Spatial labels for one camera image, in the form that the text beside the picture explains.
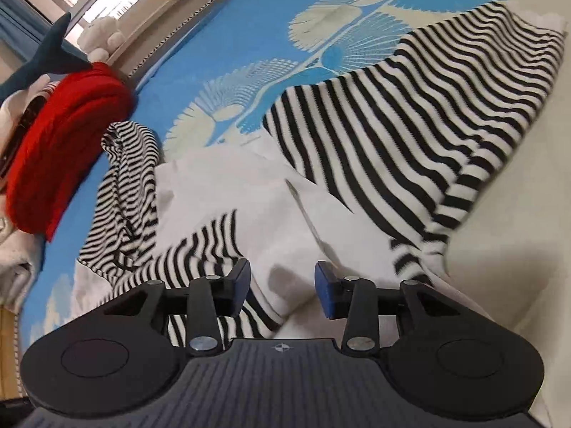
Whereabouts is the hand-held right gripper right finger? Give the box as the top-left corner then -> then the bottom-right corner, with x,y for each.
314,261 -> 465,351

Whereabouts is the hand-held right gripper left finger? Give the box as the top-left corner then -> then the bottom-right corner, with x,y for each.
103,259 -> 253,355

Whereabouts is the fine striped black white garment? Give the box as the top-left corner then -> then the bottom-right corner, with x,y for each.
77,120 -> 160,279

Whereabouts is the wide striped black white shirt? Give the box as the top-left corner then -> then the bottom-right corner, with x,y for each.
134,2 -> 565,349

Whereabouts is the red knitted cushion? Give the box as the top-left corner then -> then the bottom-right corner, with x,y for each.
5,62 -> 135,242

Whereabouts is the white crumpled clothing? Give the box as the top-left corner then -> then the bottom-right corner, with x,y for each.
0,76 -> 45,308

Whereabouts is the blue cream printed blanket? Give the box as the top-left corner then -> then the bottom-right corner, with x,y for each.
13,0 -> 571,428

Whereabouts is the white plush toy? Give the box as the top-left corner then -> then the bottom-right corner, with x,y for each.
80,17 -> 123,61

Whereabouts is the dark blue shark plush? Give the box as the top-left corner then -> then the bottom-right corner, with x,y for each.
0,12 -> 94,103

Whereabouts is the blue curtain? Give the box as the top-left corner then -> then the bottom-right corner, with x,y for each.
0,0 -> 52,61

